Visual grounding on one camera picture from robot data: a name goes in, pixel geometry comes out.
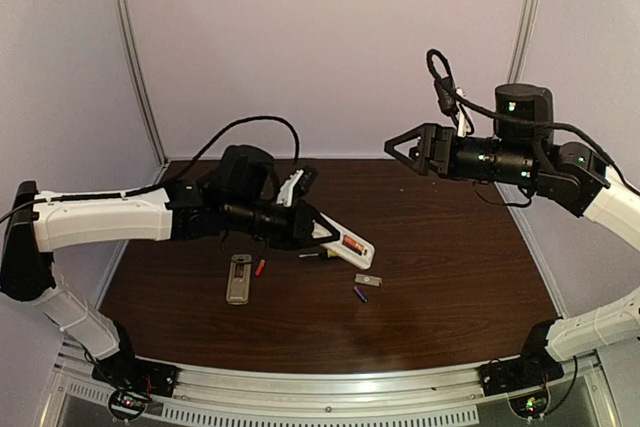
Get yellow handled screwdriver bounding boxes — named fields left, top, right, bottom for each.
left=298, top=250, right=338, bottom=261

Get grey battery cover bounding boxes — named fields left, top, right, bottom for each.
left=354, top=274, right=383, bottom=288

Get left aluminium frame post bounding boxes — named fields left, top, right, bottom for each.
left=114, top=0, right=168, bottom=166

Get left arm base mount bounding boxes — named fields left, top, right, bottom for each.
left=91, top=358, right=179, bottom=398

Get grey remote control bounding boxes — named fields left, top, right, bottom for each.
left=226, top=254, right=252, bottom=306

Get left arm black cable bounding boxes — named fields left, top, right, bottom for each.
left=0, top=116, right=301, bottom=223

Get right aluminium frame post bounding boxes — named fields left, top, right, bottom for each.
left=507, top=0, right=540, bottom=83

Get orange battery in white remote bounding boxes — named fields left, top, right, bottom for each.
left=342, top=236, right=367, bottom=256

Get aluminium frame post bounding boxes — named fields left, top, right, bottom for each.
left=114, top=0, right=168, bottom=166
left=507, top=0, right=540, bottom=83

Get aluminium front rail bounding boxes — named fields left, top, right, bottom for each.
left=35, top=357, right=622, bottom=426

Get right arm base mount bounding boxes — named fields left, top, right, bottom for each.
left=477, top=355, right=564, bottom=396

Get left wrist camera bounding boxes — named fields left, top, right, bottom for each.
left=276, top=166, right=318, bottom=207

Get red battery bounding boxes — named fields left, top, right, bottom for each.
left=255, top=259, right=266, bottom=277

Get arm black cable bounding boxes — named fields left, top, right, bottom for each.
left=426, top=48, right=640, bottom=198
left=0, top=116, right=301, bottom=223

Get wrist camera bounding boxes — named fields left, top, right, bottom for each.
left=434, top=76, right=475, bottom=137
left=276, top=166, right=318, bottom=207

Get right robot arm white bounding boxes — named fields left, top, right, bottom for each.
left=384, top=83, right=639, bottom=364

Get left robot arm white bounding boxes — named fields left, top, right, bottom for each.
left=1, top=145, right=340, bottom=361

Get white remote control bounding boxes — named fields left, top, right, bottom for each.
left=312, top=213, right=375, bottom=270

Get purple battery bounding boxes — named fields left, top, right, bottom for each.
left=353, top=285, right=369, bottom=303

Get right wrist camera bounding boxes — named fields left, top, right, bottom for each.
left=434, top=76, right=475, bottom=137

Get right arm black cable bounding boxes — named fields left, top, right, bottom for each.
left=426, top=48, right=640, bottom=198

